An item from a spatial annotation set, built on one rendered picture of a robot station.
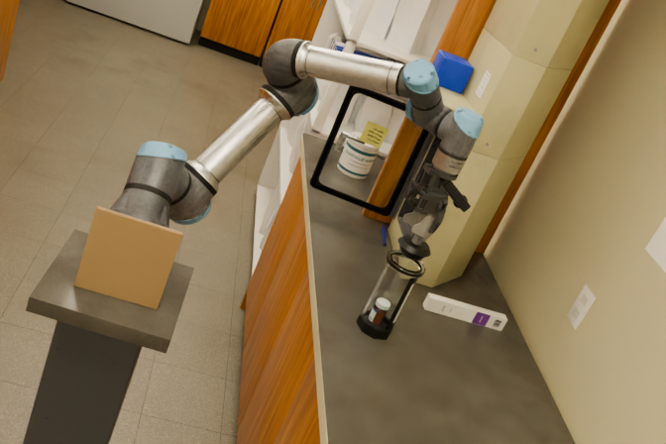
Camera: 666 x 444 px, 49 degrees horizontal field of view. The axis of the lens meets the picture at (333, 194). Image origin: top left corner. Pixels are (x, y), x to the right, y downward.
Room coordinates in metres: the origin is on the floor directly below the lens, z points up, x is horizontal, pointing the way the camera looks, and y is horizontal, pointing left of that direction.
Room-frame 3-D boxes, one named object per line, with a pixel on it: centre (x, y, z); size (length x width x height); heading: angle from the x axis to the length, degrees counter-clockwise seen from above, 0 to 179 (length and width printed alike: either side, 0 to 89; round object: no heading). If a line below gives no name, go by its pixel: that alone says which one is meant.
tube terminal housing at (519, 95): (2.27, -0.39, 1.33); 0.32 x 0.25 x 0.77; 14
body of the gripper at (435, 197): (1.73, -0.22, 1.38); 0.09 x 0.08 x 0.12; 119
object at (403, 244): (1.74, -0.25, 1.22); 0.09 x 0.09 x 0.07
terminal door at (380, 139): (2.38, -0.06, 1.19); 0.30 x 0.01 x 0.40; 94
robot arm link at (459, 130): (1.74, -0.22, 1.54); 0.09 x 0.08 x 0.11; 58
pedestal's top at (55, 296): (1.48, 0.39, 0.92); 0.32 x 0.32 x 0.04; 10
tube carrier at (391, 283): (1.75, -0.25, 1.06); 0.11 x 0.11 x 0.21
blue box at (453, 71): (2.33, -0.19, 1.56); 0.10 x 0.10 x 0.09; 14
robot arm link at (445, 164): (1.73, -0.23, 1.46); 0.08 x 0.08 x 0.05
